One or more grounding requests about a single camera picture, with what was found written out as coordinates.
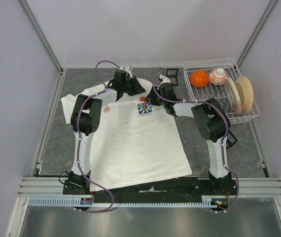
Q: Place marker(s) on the white plate pink rim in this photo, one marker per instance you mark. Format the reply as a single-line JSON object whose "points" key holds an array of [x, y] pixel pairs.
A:
{"points": [[233, 96]]}

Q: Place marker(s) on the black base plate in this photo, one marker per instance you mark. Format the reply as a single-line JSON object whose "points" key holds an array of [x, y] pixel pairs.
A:
{"points": [[172, 191]]}

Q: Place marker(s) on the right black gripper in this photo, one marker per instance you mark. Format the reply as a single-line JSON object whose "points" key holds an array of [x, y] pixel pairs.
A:
{"points": [[150, 98]]}

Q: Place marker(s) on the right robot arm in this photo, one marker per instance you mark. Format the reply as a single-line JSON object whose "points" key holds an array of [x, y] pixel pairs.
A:
{"points": [[212, 123]]}

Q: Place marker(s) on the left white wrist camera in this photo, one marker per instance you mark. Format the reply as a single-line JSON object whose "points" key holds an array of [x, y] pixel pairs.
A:
{"points": [[128, 69]]}

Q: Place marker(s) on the beige plate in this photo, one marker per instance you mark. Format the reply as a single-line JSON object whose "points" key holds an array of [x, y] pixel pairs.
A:
{"points": [[245, 92]]}

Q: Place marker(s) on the white bowl orange circles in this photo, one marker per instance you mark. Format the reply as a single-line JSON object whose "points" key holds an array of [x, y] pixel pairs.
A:
{"points": [[218, 76]]}

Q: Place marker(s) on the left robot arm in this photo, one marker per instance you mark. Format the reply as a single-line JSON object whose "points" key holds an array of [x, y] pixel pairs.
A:
{"points": [[86, 117]]}

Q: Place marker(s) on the black square box far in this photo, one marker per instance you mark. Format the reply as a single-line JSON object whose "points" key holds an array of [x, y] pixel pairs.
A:
{"points": [[172, 73]]}

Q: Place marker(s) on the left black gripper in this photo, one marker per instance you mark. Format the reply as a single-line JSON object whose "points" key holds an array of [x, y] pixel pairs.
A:
{"points": [[137, 88]]}

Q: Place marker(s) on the aluminium frame rail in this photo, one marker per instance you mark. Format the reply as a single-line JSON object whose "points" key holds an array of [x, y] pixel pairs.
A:
{"points": [[245, 187]]}

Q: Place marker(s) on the light blue cable duct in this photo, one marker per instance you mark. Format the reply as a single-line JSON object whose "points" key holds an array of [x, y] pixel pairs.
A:
{"points": [[93, 202]]}

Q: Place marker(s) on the small beige brooch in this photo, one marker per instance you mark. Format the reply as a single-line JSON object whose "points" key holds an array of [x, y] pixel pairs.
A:
{"points": [[107, 109]]}

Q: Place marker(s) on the white t-shirt with flower print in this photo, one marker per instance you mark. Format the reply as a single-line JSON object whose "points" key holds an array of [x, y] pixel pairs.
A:
{"points": [[133, 146]]}

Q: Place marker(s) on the white wire dish rack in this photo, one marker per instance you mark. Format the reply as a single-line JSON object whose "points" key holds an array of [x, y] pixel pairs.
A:
{"points": [[217, 91]]}

